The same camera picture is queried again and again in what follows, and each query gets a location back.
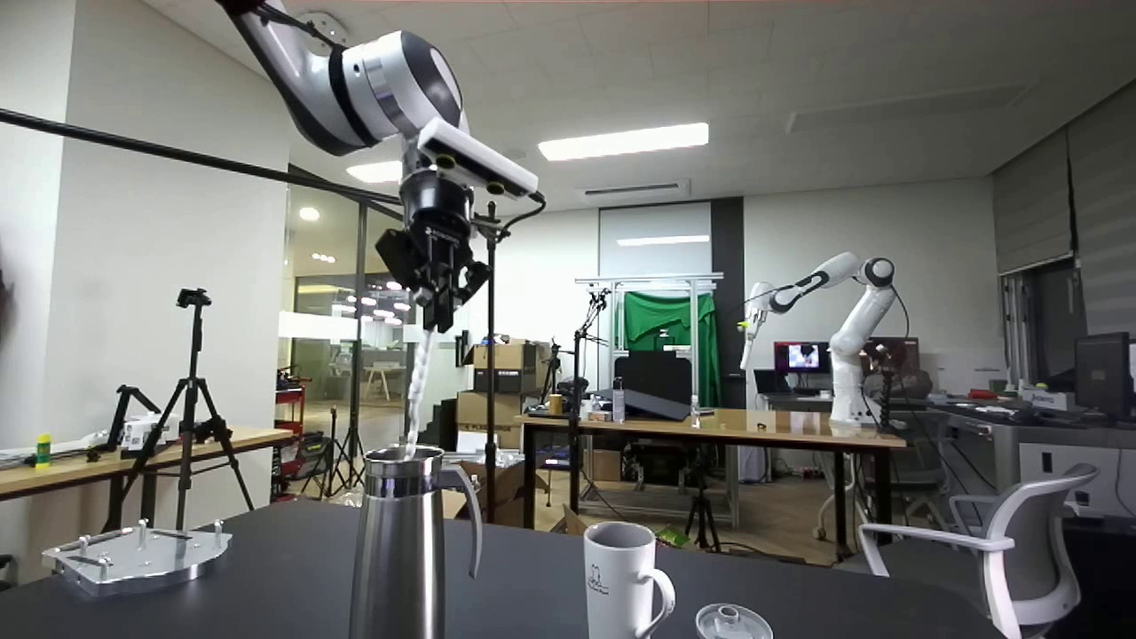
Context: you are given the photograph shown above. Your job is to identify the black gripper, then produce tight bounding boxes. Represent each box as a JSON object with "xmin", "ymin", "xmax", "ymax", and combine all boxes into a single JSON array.
[{"xmin": 371, "ymin": 162, "xmax": 494, "ymax": 337}]

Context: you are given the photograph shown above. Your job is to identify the stainless steel jar with handle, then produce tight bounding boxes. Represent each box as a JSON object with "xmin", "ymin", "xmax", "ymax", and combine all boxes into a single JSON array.
[{"xmin": 344, "ymin": 443, "xmax": 488, "ymax": 639}]

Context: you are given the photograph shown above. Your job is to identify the black vertical stand pole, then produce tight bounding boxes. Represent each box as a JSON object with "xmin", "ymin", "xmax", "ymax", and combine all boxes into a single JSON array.
[{"xmin": 478, "ymin": 201, "xmax": 504, "ymax": 524}]

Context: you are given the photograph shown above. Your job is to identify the stacked cardboard boxes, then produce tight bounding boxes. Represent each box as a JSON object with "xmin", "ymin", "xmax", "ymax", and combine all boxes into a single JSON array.
[{"xmin": 453, "ymin": 337, "xmax": 562, "ymax": 432}]

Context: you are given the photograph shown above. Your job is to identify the rectangular ceiling light panel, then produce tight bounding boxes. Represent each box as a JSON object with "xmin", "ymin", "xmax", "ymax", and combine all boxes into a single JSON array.
[
  {"xmin": 536, "ymin": 122, "xmax": 713, "ymax": 166},
  {"xmin": 344, "ymin": 156, "xmax": 409, "ymax": 188}
]

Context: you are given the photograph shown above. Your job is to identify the black light stand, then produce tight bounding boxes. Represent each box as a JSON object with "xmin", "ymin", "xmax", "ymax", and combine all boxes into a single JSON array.
[{"xmin": 565, "ymin": 281, "xmax": 617, "ymax": 475}]

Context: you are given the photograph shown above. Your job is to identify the green backdrop cloth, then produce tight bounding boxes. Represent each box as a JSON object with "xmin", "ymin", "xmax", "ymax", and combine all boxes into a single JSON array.
[{"xmin": 617, "ymin": 291, "xmax": 724, "ymax": 406}]

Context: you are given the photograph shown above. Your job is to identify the open cardboard box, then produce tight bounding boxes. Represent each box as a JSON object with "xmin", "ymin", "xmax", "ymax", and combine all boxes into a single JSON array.
[{"xmin": 437, "ymin": 459, "xmax": 579, "ymax": 529}]

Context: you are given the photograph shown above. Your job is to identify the black desk monitor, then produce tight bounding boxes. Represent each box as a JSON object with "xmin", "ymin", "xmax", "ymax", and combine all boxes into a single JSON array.
[{"xmin": 609, "ymin": 352, "xmax": 695, "ymax": 421}]

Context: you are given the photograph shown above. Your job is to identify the black overhead boom pole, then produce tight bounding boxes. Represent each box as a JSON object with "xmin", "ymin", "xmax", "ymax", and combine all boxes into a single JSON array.
[{"xmin": 0, "ymin": 104, "xmax": 412, "ymax": 223}]

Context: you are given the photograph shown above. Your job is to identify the wooden desk with black legs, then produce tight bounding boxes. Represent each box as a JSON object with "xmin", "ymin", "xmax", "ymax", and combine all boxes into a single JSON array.
[{"xmin": 517, "ymin": 406, "xmax": 913, "ymax": 565}]

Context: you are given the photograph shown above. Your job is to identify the small black tripod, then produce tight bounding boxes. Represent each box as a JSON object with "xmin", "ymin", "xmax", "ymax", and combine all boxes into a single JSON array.
[{"xmin": 86, "ymin": 385, "xmax": 162, "ymax": 464}]

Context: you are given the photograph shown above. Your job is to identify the white ceramic mug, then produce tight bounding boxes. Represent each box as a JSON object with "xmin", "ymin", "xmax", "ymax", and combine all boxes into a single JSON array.
[{"xmin": 579, "ymin": 520, "xmax": 681, "ymax": 639}]

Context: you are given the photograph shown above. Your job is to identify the small lit monitor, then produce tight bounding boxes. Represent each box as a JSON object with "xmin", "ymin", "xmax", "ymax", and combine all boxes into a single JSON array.
[{"xmin": 772, "ymin": 337, "xmax": 833, "ymax": 380}]

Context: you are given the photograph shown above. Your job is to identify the long wooden side bench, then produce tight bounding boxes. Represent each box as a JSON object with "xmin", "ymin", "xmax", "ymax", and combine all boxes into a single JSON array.
[{"xmin": 0, "ymin": 426, "xmax": 298, "ymax": 502}]

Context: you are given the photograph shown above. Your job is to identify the clear acrylic plate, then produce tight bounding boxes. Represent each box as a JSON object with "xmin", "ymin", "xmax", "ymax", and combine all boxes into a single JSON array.
[{"xmin": 39, "ymin": 520, "xmax": 237, "ymax": 595}]

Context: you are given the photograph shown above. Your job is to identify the clear round plastic lid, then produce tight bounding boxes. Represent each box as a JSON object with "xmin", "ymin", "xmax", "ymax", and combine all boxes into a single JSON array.
[{"xmin": 693, "ymin": 600, "xmax": 778, "ymax": 639}]

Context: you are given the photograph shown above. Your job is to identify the grey roller blind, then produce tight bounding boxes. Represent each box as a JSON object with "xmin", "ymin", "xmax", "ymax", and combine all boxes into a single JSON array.
[
  {"xmin": 989, "ymin": 128, "xmax": 1080, "ymax": 281},
  {"xmin": 1069, "ymin": 82, "xmax": 1136, "ymax": 342}
]

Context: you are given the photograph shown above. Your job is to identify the white office chair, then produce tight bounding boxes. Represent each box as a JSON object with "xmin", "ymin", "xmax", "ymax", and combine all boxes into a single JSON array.
[{"xmin": 851, "ymin": 470, "xmax": 1098, "ymax": 639}]

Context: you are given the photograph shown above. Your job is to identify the black computer monitor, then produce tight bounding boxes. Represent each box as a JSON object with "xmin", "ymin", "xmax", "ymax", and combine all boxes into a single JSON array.
[{"xmin": 1072, "ymin": 330, "xmax": 1136, "ymax": 419}]

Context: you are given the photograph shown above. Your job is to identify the silver wrist camera bar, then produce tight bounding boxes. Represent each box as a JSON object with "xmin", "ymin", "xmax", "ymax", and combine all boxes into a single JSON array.
[{"xmin": 412, "ymin": 113, "xmax": 541, "ymax": 201}]

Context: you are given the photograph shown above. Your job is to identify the white metal backdrop frame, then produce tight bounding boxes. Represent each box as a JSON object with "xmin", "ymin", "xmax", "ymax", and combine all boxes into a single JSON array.
[{"xmin": 573, "ymin": 270, "xmax": 724, "ymax": 411}]

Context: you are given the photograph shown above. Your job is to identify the tall black camera tripod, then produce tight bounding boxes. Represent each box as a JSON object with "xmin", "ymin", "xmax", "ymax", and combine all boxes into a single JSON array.
[{"xmin": 104, "ymin": 283, "xmax": 259, "ymax": 532}]

